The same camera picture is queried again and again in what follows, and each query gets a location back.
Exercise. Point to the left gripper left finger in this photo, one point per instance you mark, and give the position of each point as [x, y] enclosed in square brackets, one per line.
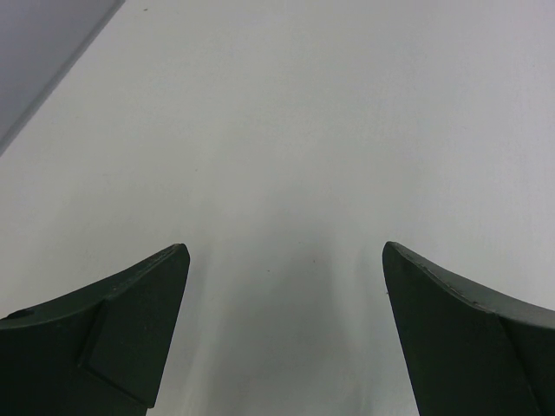
[99, 350]

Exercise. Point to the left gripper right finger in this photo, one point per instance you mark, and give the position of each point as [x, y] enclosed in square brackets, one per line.
[469, 350]

